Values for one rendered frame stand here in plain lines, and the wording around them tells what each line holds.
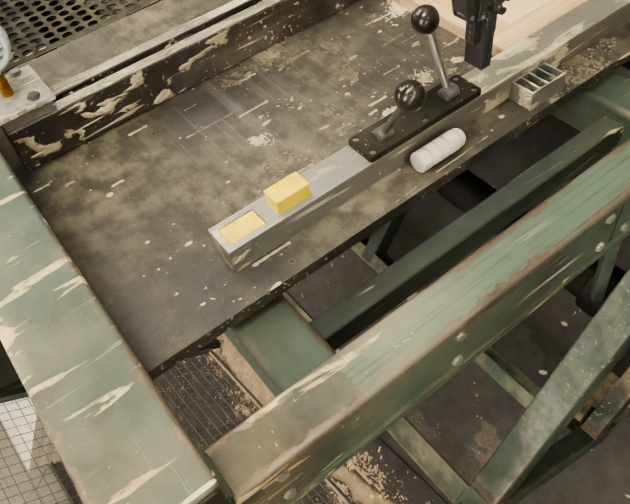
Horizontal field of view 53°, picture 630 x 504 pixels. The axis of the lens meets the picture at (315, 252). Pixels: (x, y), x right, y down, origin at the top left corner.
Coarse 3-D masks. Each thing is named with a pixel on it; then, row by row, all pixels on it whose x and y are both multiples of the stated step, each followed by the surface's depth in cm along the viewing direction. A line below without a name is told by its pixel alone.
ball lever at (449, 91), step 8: (416, 8) 82; (424, 8) 82; (432, 8) 82; (416, 16) 82; (424, 16) 81; (432, 16) 82; (416, 24) 82; (424, 24) 82; (432, 24) 82; (424, 32) 83; (432, 32) 84; (432, 40) 84; (432, 48) 85; (440, 56) 85; (440, 64) 85; (440, 72) 86; (440, 80) 87; (448, 88) 87; (456, 88) 87; (440, 96) 87; (448, 96) 86
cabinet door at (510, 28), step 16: (400, 0) 111; (416, 0) 109; (432, 0) 108; (448, 0) 108; (512, 0) 106; (528, 0) 106; (544, 0) 105; (560, 0) 104; (576, 0) 104; (448, 16) 105; (512, 16) 103; (528, 16) 102; (544, 16) 102; (464, 32) 102; (496, 32) 101; (512, 32) 100; (528, 32) 100; (496, 48) 99
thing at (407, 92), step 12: (408, 84) 72; (420, 84) 73; (396, 96) 73; (408, 96) 72; (420, 96) 72; (396, 108) 77; (408, 108) 73; (396, 120) 79; (372, 132) 83; (384, 132) 82
